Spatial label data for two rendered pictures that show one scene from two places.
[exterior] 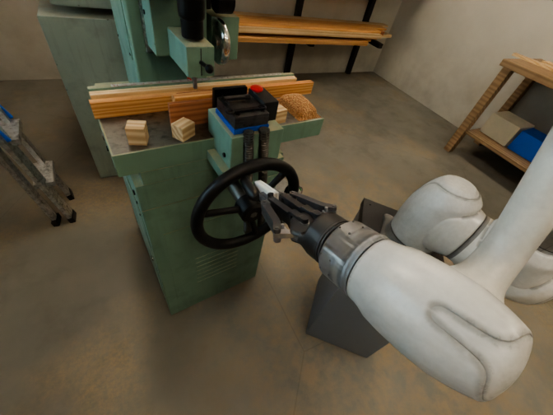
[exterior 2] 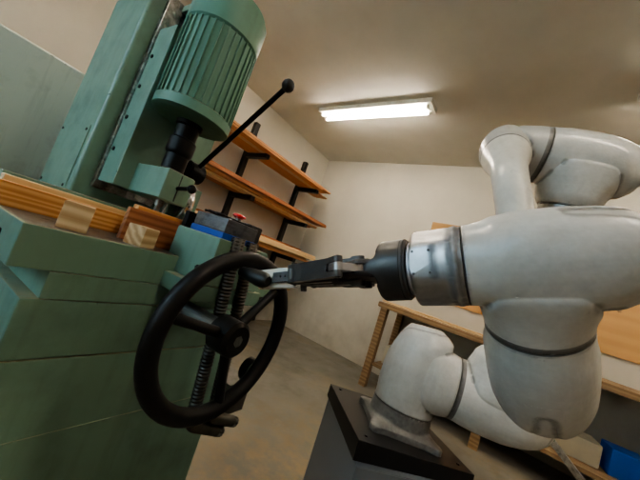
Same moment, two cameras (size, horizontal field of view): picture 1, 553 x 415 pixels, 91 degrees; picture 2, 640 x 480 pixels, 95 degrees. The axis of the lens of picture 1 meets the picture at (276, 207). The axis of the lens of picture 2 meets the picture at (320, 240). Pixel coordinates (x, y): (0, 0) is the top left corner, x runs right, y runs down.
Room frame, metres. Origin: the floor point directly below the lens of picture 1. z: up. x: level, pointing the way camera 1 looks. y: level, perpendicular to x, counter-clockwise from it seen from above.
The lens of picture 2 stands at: (-0.07, 0.11, 0.96)
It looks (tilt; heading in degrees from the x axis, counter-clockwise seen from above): 6 degrees up; 344
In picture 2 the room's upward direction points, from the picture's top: 18 degrees clockwise
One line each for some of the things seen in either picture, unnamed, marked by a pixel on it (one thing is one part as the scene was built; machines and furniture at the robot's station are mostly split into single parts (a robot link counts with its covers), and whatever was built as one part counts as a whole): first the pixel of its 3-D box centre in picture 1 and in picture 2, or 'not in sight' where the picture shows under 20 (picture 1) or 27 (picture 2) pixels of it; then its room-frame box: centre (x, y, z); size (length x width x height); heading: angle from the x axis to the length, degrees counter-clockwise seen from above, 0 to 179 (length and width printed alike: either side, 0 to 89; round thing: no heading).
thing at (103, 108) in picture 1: (222, 95); (178, 240); (0.75, 0.23, 0.92); 0.67 x 0.02 x 0.04; 132
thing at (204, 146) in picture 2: not in sight; (193, 142); (0.96, 0.32, 1.22); 0.09 x 0.08 x 0.15; 42
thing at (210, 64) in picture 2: not in sight; (212, 67); (0.70, 0.29, 1.35); 0.18 x 0.18 x 0.31
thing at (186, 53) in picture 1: (192, 54); (161, 188); (0.72, 0.30, 1.03); 0.14 x 0.07 x 0.09; 42
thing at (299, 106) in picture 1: (299, 102); not in sight; (0.84, 0.01, 0.92); 0.14 x 0.09 x 0.04; 42
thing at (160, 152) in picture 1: (229, 132); (187, 269); (0.66, 0.18, 0.87); 0.61 x 0.30 x 0.06; 132
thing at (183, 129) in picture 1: (183, 129); (142, 236); (0.55, 0.26, 0.92); 0.04 x 0.03 x 0.04; 163
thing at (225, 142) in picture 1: (243, 134); (217, 259); (0.59, 0.12, 0.91); 0.15 x 0.14 x 0.09; 132
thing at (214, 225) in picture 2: (249, 107); (232, 228); (0.59, 0.12, 0.99); 0.13 x 0.11 x 0.06; 132
